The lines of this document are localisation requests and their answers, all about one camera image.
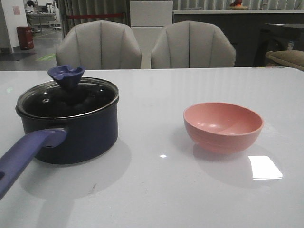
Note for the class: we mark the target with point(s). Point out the dark grey counter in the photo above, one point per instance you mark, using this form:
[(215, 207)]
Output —
[(242, 27)]

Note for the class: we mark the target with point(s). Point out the dark floor mat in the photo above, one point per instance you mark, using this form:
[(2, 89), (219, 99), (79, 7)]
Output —
[(14, 56)]

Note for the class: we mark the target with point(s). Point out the dark side table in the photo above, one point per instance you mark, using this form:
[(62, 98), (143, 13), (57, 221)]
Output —
[(278, 37)]

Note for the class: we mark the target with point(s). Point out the pink plastic bowl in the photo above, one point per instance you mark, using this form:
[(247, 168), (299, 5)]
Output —
[(222, 127)]

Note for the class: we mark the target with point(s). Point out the glass lid blue knob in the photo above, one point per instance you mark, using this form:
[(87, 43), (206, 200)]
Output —
[(68, 94)]

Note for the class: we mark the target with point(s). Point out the white drawer cabinet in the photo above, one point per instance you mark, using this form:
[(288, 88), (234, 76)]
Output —
[(147, 19)]

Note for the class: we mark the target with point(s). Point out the fruit plate on counter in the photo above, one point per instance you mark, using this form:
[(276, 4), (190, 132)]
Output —
[(237, 5)]

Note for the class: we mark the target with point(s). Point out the red barrier belt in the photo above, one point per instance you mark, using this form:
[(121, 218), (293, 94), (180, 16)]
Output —
[(99, 16)]

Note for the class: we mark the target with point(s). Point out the right grey upholstered chair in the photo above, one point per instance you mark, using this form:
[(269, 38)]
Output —
[(191, 44)]

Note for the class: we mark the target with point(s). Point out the red trash bin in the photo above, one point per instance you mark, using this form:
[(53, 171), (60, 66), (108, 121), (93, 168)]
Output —
[(25, 37)]

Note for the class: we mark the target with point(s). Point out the left grey upholstered chair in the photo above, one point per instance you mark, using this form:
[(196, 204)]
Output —
[(100, 45)]

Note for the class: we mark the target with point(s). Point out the dark blue saucepan purple handle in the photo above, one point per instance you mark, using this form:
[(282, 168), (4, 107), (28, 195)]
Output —
[(59, 141)]

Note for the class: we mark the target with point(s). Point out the grey upholstered chair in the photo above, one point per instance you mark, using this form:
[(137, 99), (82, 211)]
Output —
[(100, 45), (191, 44)]

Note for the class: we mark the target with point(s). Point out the beige cushion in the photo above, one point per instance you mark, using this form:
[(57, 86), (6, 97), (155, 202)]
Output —
[(286, 58)]

